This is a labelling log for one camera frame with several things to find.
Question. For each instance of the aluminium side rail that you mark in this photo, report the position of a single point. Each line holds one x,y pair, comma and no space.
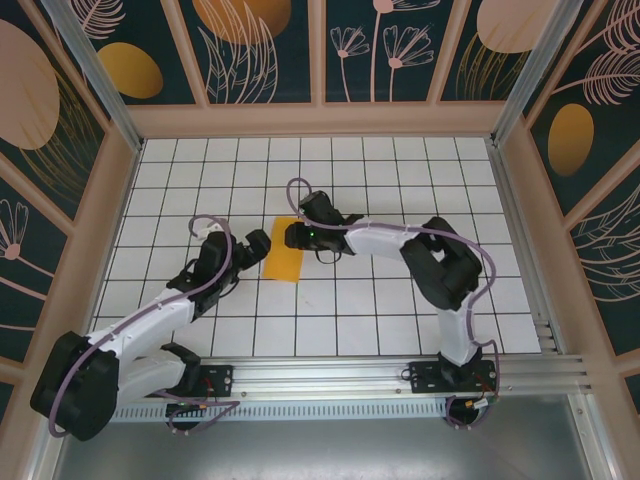
520,250

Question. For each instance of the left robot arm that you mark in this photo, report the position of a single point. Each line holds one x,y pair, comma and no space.
145,325

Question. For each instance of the aluminium frame post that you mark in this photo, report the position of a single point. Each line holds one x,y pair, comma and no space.
95,75
530,65

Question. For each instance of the grey metal shelf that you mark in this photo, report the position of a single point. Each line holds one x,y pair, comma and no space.
320,450

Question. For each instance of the long aluminium mounting rail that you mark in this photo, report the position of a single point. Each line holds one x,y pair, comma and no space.
320,375

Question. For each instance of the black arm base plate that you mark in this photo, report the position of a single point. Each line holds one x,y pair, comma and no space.
220,380
425,377

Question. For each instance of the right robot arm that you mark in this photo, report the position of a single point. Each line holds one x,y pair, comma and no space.
440,270

